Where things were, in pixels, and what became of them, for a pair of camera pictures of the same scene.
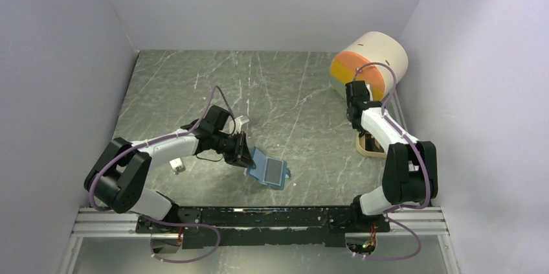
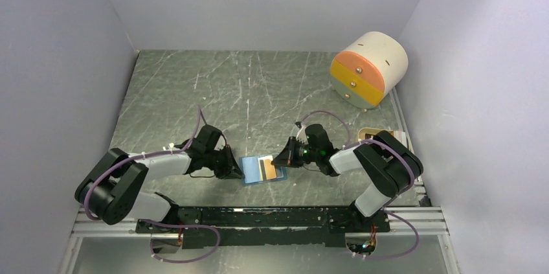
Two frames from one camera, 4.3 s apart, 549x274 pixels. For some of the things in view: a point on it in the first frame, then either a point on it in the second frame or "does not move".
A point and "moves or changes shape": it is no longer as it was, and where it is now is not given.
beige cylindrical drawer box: (373, 57) does not move
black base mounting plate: (263, 227) does not move
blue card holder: (270, 171) moves or changes shape
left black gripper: (241, 155) → (230, 170)
